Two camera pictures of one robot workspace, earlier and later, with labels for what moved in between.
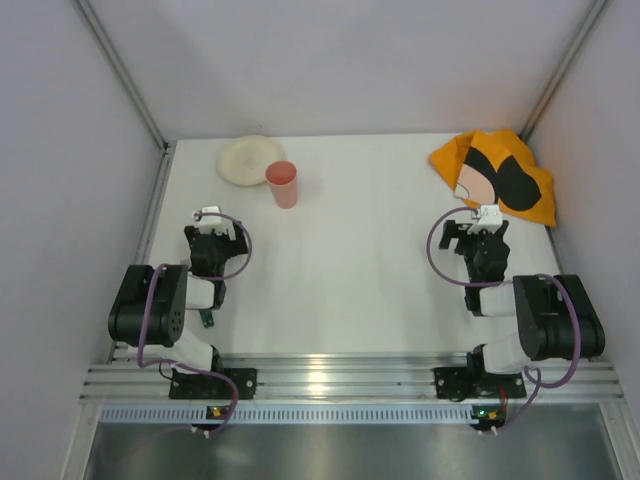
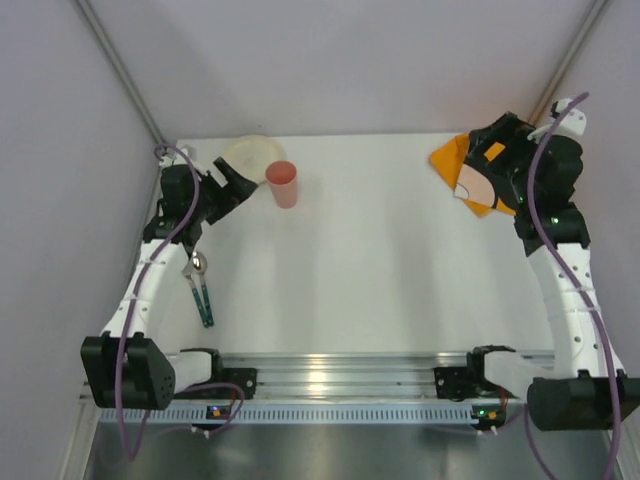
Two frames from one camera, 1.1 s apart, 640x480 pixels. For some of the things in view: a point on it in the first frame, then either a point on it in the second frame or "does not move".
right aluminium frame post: x=596 y=9 does not move
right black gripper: x=475 y=239 to x=500 y=163
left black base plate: x=207 y=386 does not move
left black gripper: x=214 y=239 to x=220 y=191
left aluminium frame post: x=124 y=75 does not move
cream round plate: x=244 y=159 does not move
